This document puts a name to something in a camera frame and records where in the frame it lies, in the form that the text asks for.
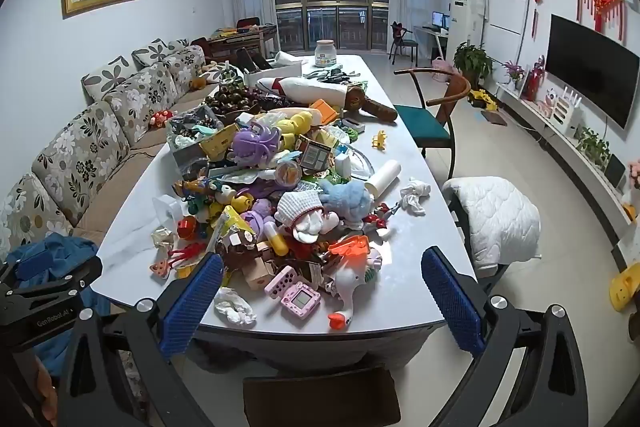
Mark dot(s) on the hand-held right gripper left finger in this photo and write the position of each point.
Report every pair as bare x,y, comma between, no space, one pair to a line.
192,307

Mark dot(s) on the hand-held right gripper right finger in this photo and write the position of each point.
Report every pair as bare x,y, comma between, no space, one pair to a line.
452,302

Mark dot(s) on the cream paper ball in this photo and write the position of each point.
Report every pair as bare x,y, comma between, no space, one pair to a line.
162,238

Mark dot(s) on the crumpled white tissue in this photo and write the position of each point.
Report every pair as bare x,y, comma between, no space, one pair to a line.
414,197
234,307

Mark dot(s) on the red figure toy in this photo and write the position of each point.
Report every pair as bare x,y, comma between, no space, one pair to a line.
187,253

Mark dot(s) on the blue jacket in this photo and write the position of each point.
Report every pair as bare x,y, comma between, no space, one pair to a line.
55,252

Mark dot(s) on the red round toy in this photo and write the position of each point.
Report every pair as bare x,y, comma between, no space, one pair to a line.
187,228

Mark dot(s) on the pink button panel toy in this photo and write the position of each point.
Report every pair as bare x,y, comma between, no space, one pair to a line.
280,282

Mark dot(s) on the floral sofa back cushion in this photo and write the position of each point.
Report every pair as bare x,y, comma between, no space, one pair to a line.
140,102
186,67
25,217
80,162

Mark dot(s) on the white quilted cloth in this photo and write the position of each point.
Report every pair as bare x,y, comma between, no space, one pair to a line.
495,217

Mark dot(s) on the clear plastic box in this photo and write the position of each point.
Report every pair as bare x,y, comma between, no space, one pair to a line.
166,209

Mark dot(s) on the white duck toy gun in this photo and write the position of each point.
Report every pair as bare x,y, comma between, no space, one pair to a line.
350,282

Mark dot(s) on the yellow capsule toy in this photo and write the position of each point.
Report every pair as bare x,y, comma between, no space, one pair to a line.
277,239

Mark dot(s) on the pink handheld game toy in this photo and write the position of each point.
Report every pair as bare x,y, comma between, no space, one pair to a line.
301,301

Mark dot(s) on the beige sofa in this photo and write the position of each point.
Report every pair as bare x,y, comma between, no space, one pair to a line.
117,202

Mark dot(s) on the pile of mixed toys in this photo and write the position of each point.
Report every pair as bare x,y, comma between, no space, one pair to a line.
260,187

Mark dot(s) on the white paper roll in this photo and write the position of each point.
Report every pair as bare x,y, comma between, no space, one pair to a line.
384,177

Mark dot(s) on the white knit hat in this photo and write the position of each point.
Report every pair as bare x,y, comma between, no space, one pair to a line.
297,207

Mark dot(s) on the blue plush toy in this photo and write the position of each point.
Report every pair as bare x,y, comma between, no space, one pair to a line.
347,202

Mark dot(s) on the purple octopus plush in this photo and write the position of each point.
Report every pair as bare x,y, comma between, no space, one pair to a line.
255,147

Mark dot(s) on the dark storage box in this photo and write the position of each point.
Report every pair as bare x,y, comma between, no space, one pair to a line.
192,134

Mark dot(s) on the small yellow toy vehicle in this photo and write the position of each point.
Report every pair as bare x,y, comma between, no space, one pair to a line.
380,140

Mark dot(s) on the wooden chair with green seat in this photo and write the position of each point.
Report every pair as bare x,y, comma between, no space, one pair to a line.
425,119

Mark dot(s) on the red plush toy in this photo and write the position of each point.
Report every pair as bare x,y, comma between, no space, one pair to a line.
161,119

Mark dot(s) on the white television cabinet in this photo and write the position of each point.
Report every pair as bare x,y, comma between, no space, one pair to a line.
560,139

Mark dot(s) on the yellow toy truck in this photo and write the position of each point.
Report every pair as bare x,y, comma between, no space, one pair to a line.
482,99

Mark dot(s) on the yellow plush toy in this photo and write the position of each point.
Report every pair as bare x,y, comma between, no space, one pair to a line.
292,127

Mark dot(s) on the green plant on cabinet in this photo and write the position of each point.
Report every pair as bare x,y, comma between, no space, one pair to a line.
592,147

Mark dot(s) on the brown plush bottle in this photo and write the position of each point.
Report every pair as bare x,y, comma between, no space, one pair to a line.
372,106

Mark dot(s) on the bowl of dark fruit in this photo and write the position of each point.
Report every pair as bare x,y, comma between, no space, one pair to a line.
235,99

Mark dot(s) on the white router with antennas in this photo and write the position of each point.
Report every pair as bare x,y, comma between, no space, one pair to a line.
562,109

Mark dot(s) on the brown plush toy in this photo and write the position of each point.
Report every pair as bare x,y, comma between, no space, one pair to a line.
199,83

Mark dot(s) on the small pink flowering plant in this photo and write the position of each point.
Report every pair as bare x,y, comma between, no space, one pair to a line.
514,72

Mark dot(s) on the grey leaf print pillow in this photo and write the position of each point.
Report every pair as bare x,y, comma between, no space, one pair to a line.
152,52
110,77

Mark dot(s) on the large green potted plant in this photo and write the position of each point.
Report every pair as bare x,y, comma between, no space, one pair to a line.
472,62

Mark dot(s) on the white bowling pin plush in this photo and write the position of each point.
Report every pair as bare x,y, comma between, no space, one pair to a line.
305,91

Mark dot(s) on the white open box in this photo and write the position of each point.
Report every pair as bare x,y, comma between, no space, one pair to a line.
280,73

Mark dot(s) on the heap of dark tools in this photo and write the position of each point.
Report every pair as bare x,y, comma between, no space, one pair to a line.
332,76

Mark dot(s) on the dark metal chair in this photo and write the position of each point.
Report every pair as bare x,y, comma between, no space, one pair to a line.
402,39

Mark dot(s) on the white computer desk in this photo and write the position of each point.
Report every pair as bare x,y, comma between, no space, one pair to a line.
430,34

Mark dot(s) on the dark wooden side table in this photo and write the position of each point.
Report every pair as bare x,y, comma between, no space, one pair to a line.
240,42

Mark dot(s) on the black flat television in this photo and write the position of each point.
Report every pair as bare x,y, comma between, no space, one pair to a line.
595,67

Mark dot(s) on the white plastic jar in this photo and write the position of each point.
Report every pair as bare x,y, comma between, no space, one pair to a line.
325,54

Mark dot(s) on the computer monitor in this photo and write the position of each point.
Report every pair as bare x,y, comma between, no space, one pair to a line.
437,20

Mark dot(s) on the white standing air conditioner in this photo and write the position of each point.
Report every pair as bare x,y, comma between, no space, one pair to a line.
466,17

